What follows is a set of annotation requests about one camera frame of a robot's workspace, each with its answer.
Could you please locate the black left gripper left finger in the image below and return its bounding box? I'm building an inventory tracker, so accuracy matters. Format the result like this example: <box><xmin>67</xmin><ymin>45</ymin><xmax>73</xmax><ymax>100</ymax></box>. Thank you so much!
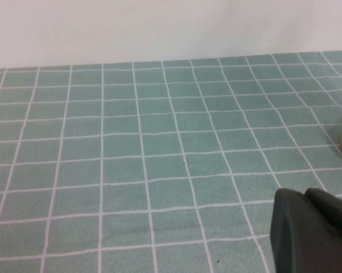
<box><xmin>269</xmin><ymin>188</ymin><xmax>342</xmax><ymax>273</ymax></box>

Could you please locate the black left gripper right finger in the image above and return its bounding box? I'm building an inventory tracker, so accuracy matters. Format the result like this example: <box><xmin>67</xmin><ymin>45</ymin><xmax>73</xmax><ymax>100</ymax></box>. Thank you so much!
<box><xmin>304</xmin><ymin>188</ymin><xmax>342</xmax><ymax>245</ymax></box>

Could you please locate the green white grid tablecloth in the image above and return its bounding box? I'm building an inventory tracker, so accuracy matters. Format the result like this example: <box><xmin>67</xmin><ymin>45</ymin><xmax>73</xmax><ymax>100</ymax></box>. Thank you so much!
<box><xmin>0</xmin><ymin>49</ymin><xmax>342</xmax><ymax>273</ymax></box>

